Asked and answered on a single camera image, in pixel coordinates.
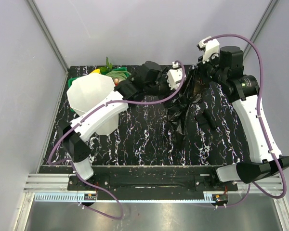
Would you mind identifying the aluminium frame post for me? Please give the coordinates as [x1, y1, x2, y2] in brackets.
[26, 0, 69, 73]
[243, 0, 280, 72]

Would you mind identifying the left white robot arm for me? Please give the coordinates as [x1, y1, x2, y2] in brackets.
[53, 61, 185, 190]

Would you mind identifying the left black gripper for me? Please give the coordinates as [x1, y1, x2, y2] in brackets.
[145, 67, 182, 109]

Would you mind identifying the white translucent trash bin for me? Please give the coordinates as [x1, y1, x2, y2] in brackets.
[67, 73, 128, 141]

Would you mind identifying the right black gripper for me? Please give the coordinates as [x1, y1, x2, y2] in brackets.
[195, 52, 227, 85]

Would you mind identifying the left aluminium frame post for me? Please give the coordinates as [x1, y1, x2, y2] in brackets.
[26, 0, 69, 73]

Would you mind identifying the black trash bag roll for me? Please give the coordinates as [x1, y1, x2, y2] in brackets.
[195, 109, 218, 130]

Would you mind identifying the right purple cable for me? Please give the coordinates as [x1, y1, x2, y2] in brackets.
[199, 33, 288, 208]

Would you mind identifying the green coiled bean bundle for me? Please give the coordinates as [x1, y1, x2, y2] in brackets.
[106, 70, 131, 82]

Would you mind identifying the yellow toy vegetable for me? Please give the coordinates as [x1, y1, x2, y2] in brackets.
[91, 69, 101, 74]

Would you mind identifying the purple cable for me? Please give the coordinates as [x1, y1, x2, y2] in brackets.
[199, 33, 288, 208]
[48, 60, 185, 219]

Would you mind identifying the aluminium front rail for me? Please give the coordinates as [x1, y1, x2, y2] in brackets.
[24, 174, 283, 194]

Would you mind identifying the green leafy toy plant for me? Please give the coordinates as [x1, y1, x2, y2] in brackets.
[100, 57, 113, 74]

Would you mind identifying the green plastic basket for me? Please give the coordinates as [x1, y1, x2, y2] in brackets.
[66, 67, 127, 116]

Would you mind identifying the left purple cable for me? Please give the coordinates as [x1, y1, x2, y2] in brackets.
[48, 60, 185, 219]

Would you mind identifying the white slotted cable duct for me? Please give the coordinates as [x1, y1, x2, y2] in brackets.
[35, 192, 96, 203]

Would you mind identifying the right aluminium frame post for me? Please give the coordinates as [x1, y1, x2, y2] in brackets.
[243, 0, 280, 72]

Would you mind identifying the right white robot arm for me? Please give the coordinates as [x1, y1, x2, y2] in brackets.
[197, 44, 289, 191]

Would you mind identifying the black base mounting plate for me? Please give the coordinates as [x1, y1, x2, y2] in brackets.
[67, 165, 238, 193]

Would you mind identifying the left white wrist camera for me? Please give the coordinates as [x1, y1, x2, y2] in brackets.
[166, 62, 186, 90]

